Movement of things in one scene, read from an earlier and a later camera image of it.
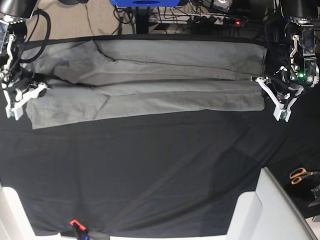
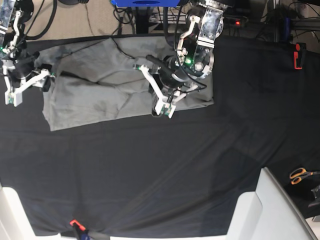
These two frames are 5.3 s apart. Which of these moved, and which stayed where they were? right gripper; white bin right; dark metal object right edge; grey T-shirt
Moved: right gripper
Stayed: grey T-shirt; white bin right; dark metal object right edge
